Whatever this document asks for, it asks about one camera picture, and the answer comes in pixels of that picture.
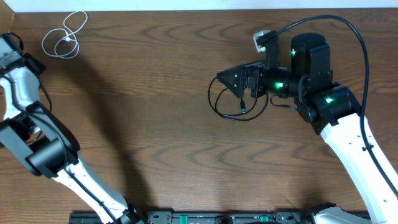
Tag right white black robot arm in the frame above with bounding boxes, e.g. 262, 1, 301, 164
216, 30, 397, 223

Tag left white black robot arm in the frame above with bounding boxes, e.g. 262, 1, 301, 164
1, 33, 148, 223

